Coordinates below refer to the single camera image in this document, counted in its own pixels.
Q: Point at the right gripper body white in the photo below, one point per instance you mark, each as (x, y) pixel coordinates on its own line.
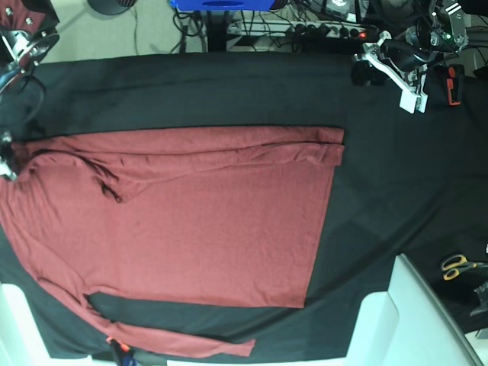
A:
(8, 169)

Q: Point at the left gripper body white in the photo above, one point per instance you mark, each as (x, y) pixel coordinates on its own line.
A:
(404, 64)

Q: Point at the red long-sleeve T-shirt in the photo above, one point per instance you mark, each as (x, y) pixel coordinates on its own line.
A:
(226, 216)

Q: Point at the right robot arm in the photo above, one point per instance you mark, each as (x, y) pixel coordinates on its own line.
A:
(28, 33)

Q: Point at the orange black clamp right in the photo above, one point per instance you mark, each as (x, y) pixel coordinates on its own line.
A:
(455, 84)

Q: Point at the white power strip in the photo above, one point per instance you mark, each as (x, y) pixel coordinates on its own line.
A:
(336, 30)

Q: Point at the black table cloth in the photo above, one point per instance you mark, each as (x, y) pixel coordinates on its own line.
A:
(407, 183)

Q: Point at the black table stand column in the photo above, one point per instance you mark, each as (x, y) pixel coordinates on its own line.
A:
(217, 23)

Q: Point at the white foam block left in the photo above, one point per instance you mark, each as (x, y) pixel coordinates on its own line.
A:
(21, 343)

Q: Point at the white foam block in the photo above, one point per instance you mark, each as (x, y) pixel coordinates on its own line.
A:
(407, 325)
(21, 343)

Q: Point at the blue plastic box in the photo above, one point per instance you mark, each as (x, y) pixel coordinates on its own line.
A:
(221, 5)

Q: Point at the black crumpled bag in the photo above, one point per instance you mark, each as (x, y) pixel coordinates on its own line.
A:
(481, 293)

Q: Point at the orange blue clamp bottom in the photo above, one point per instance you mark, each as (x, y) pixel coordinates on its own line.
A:
(122, 355)

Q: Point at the white foam block right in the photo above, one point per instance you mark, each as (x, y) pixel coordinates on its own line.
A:
(407, 325)

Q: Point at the yellow-handled scissors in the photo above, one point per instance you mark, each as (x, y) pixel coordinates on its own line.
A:
(456, 265)

